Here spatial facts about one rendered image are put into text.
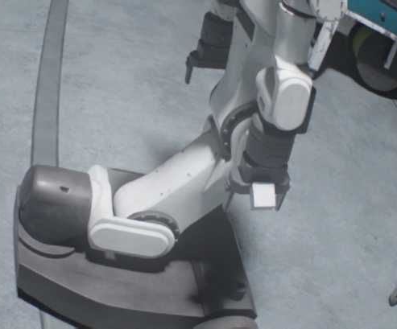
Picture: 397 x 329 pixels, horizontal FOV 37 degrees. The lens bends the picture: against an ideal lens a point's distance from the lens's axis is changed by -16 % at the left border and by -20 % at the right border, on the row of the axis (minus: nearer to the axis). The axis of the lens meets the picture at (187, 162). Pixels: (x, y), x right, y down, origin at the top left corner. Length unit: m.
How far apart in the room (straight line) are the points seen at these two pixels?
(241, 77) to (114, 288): 0.58
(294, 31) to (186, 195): 0.58
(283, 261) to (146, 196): 0.73
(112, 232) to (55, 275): 0.19
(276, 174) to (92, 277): 0.54
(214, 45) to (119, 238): 0.50
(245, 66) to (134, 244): 0.49
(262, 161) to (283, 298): 0.88
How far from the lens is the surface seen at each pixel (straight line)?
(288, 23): 1.09
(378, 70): 3.74
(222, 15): 1.52
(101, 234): 1.52
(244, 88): 1.38
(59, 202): 1.50
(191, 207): 1.56
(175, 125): 2.51
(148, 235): 1.53
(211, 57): 1.62
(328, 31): 3.26
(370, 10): 3.28
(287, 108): 1.14
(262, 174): 1.27
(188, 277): 1.69
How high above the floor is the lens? 1.32
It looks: 34 degrees down
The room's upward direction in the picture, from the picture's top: 25 degrees clockwise
